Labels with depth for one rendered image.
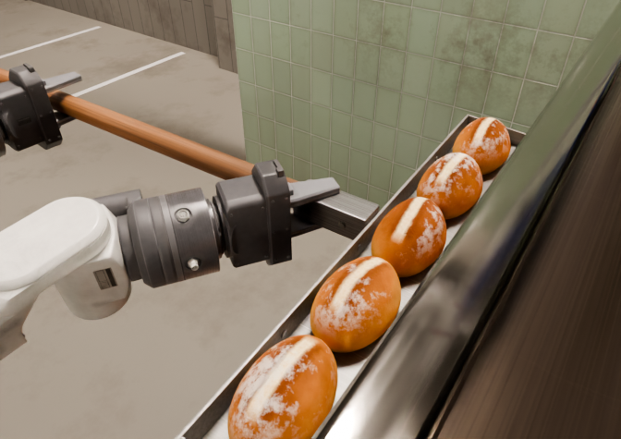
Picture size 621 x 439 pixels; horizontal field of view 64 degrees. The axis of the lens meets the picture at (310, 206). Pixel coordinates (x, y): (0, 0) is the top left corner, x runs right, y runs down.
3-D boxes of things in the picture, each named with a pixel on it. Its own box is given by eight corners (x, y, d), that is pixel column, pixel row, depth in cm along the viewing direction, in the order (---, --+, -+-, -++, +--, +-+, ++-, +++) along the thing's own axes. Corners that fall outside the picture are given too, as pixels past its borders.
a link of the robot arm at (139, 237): (172, 245, 43) (30, 278, 40) (186, 307, 51) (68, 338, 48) (152, 159, 50) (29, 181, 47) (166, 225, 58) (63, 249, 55)
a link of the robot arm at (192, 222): (267, 140, 52) (151, 162, 49) (298, 189, 45) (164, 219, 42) (273, 231, 60) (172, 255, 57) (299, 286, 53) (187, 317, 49)
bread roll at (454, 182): (458, 234, 52) (468, 191, 49) (401, 213, 55) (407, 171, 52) (490, 188, 59) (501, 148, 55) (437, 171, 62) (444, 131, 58)
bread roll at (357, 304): (357, 377, 39) (360, 331, 35) (290, 335, 42) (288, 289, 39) (418, 299, 45) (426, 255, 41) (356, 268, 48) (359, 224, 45)
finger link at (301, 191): (342, 196, 52) (286, 208, 50) (330, 179, 55) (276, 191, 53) (343, 183, 51) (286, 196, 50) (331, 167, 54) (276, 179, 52)
